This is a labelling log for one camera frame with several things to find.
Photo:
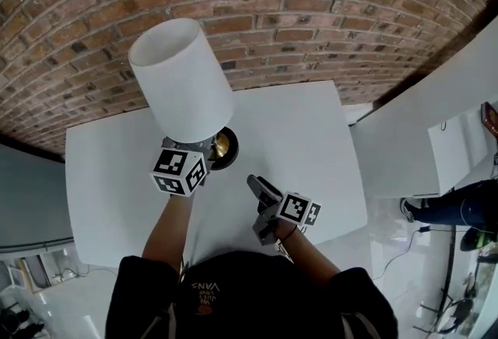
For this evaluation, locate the black wrist band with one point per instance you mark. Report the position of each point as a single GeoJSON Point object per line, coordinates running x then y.
{"type": "Point", "coordinates": [290, 234]}

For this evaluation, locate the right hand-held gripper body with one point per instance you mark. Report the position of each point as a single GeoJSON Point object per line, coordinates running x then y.
{"type": "Point", "coordinates": [297, 209]}

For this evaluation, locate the person's right forearm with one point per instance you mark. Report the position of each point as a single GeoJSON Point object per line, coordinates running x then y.
{"type": "Point", "coordinates": [311, 256]}

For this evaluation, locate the black metal chair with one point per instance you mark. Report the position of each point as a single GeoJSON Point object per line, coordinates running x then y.
{"type": "Point", "coordinates": [453, 312]}

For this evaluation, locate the white table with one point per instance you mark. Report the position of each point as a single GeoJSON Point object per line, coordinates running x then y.
{"type": "Point", "coordinates": [295, 135]}

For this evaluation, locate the green and black bag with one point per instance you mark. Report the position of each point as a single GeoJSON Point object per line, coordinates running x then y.
{"type": "Point", "coordinates": [480, 240]}

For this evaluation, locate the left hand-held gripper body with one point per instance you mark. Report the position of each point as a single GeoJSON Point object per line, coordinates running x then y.
{"type": "Point", "coordinates": [173, 168]}

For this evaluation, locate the grey panel furniture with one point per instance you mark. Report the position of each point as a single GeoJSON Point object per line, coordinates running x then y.
{"type": "Point", "coordinates": [31, 201]}

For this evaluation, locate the white counter cabinet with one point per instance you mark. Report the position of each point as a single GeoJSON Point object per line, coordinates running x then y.
{"type": "Point", "coordinates": [408, 127]}

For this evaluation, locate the white shade lamp black base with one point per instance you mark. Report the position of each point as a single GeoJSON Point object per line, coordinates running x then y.
{"type": "Point", "coordinates": [183, 84]}

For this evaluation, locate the dark framed picture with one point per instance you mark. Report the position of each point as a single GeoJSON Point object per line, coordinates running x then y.
{"type": "Point", "coordinates": [490, 117]}

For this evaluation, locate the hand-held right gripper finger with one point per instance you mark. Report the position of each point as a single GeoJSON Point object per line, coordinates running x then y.
{"type": "Point", "coordinates": [272, 189]}
{"type": "Point", "coordinates": [257, 189]}

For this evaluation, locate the person's left forearm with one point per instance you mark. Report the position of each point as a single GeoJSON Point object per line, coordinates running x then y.
{"type": "Point", "coordinates": [171, 228]}

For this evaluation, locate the person's black shirt torso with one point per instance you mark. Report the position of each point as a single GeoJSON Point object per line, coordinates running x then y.
{"type": "Point", "coordinates": [249, 298]}

